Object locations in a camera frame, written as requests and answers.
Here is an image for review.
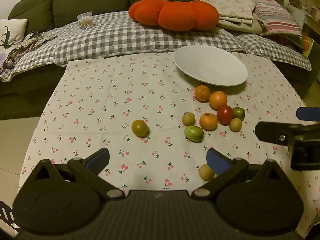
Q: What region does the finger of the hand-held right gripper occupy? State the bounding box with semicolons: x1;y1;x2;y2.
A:
296;107;320;121
255;121;320;151

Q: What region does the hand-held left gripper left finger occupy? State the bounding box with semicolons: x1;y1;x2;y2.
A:
31;147;126;199

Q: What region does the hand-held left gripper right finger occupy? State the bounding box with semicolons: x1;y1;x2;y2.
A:
191;148;286;200

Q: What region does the small yellow fruit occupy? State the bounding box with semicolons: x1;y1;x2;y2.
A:
229;118;243;132
199;164;216;181

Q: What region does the large green fruit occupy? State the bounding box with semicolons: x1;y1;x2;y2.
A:
184;125;205;143

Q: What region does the small green tomato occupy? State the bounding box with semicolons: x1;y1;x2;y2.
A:
232;107;246;120

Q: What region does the orange mandarin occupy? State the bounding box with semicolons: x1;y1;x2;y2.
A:
194;85;211;103
199;113;218;131
209;90;228;110

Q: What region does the red tomato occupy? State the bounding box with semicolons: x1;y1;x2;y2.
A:
217;105;234;125

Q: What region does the large yellow fruit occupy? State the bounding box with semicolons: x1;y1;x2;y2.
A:
181;112;196;127

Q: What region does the olive yellow tomato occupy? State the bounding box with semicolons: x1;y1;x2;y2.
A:
131;119;149;138

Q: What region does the white ribbed plate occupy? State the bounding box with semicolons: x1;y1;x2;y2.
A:
173;45;249;87

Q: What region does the cherry print tablecloth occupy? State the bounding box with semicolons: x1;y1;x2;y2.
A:
18;50;320;239

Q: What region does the green orange picture book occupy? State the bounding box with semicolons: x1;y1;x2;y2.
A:
281;34;314;59

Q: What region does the folded striped cloth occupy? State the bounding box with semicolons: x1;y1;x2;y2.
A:
238;0;303;37

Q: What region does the cluttered shelf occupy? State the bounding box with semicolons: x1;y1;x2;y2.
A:
262;0;320;33

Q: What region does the grey checkered blanket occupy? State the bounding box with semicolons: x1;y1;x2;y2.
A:
0;11;313;82

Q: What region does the folded floral cloth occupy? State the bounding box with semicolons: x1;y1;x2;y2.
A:
199;0;266;34

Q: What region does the purple floral cloth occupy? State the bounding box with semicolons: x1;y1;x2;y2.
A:
0;31;58;82

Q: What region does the small white tissue object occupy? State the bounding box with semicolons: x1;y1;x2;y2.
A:
77;11;95;28

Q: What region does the white printed pillow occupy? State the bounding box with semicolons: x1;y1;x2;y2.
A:
0;18;28;55

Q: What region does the orange pumpkin cushion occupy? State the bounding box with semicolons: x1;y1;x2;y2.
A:
128;0;220;32

